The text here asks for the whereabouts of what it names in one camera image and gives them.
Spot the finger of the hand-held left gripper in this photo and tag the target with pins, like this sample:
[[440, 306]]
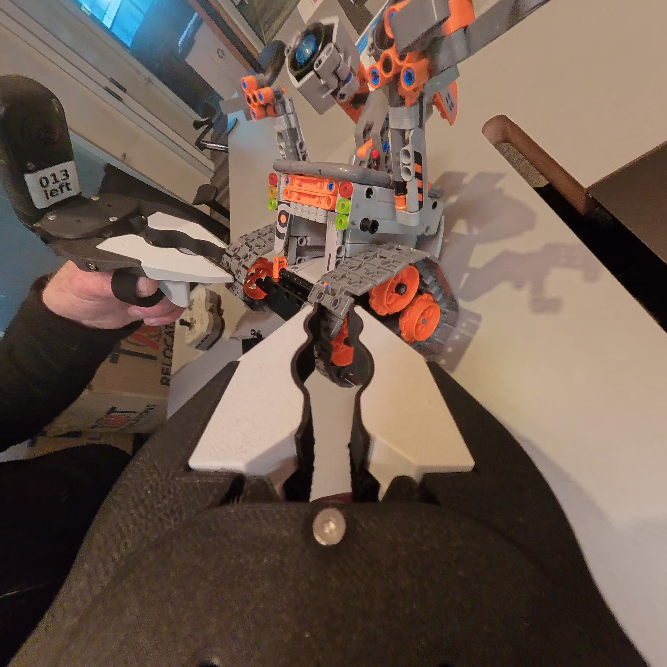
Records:
[[156, 263], [182, 226]]

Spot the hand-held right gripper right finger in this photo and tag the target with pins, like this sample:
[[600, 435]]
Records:
[[411, 417]]

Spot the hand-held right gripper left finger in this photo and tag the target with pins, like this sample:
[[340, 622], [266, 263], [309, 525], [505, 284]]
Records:
[[250, 417]]

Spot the orange grey tracked brick robot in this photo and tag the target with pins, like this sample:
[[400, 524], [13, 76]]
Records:
[[312, 219]]

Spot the person's left forearm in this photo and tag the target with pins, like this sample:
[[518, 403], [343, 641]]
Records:
[[41, 375]]

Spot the person's left hand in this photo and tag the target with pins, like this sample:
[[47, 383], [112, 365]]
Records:
[[78, 297]]

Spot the grey motor block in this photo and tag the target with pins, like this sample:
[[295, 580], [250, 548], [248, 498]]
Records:
[[203, 318]]

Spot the printed cardboard box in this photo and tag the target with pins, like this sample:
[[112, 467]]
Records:
[[125, 385]]

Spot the person's black clothing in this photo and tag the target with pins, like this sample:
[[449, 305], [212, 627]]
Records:
[[41, 521]]

